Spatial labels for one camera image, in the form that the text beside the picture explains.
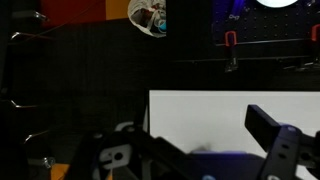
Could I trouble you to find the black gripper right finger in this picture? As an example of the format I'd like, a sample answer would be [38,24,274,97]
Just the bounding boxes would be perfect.
[244,104,320,180]

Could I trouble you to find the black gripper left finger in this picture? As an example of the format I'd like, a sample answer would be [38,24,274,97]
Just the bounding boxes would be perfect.
[71,123,198,180]

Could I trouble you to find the orange black clamp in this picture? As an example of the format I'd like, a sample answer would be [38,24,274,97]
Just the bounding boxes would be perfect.
[310,23,320,64]
[223,30,239,74]

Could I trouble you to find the black perforated robot table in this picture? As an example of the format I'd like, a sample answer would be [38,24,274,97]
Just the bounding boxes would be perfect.
[211,0,320,73]

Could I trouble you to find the black chair chrome legs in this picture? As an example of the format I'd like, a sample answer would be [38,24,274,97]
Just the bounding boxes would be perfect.
[0,9,57,169]

